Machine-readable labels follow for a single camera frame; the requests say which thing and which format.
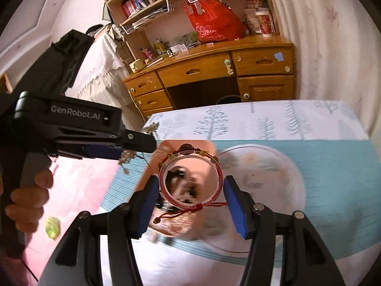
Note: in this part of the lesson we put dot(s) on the pink pen holder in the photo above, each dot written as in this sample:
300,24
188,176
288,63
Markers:
147,53

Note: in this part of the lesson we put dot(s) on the pink plastic tray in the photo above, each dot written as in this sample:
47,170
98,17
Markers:
196,159

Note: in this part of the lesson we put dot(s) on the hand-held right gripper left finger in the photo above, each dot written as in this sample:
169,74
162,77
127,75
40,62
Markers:
147,205

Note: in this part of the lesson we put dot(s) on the person's left hand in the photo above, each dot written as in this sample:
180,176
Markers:
28,208

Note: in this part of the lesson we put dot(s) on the dark round bin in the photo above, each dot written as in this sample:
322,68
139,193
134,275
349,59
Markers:
228,99

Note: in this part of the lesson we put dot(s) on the wooden desk hutch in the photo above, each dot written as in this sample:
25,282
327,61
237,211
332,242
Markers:
131,15

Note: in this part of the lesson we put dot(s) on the clear red bangle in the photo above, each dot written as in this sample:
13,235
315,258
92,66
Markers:
219,178

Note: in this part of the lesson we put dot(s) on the red paper cup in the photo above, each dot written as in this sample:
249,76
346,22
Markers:
265,23

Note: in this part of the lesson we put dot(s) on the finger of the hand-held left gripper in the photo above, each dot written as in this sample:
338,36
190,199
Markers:
101,152
138,142

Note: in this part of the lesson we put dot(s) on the row of books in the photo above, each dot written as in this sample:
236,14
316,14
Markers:
134,6

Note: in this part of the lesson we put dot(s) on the red plastic bag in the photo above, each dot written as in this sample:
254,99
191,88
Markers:
215,20

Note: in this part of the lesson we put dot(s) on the floral mug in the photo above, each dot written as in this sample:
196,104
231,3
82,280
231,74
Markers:
251,20

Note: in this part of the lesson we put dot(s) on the pink blanket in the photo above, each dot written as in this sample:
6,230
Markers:
80,202

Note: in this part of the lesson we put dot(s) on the white lace-covered furniture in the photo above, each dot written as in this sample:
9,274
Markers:
101,65

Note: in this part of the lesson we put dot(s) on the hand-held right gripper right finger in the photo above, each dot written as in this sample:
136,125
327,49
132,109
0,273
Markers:
235,208

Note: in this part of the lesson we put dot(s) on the green wrapper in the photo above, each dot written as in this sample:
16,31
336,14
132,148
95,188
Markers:
52,228

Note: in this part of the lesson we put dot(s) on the tree print tablecloth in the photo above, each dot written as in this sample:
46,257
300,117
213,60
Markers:
312,161

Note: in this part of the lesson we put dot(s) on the wooden desk with drawers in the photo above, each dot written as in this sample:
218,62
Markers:
202,68

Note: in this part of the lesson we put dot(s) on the white leaf print curtain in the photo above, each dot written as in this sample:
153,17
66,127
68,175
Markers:
333,44

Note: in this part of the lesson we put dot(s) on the gold brooch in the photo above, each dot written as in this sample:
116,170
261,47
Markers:
126,158

